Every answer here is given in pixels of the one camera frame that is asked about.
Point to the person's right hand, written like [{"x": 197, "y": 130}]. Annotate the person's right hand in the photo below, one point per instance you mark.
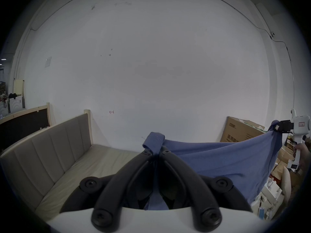
[{"x": 303, "y": 154}]

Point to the bed with beige sheet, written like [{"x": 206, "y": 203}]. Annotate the bed with beige sheet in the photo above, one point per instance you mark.
[{"x": 97, "y": 169}]

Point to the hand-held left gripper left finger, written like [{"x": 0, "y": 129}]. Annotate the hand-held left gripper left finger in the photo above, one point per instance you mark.
[{"x": 116, "y": 190}]

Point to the large brown carton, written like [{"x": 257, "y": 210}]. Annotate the large brown carton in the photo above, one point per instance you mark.
[{"x": 239, "y": 131}]

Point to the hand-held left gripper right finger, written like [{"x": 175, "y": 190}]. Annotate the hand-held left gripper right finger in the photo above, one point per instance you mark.
[{"x": 192, "y": 190}]

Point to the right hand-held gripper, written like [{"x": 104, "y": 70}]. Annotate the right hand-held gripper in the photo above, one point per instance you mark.
[{"x": 300, "y": 127}]

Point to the black wood-framed headboard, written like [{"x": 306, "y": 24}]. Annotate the black wood-framed headboard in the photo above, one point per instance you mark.
[{"x": 21, "y": 125}]

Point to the blue shirt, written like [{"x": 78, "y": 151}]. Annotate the blue shirt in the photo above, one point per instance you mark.
[{"x": 218, "y": 161}]

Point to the pile of cartons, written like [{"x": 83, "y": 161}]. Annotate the pile of cartons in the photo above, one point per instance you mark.
[{"x": 285, "y": 158}]

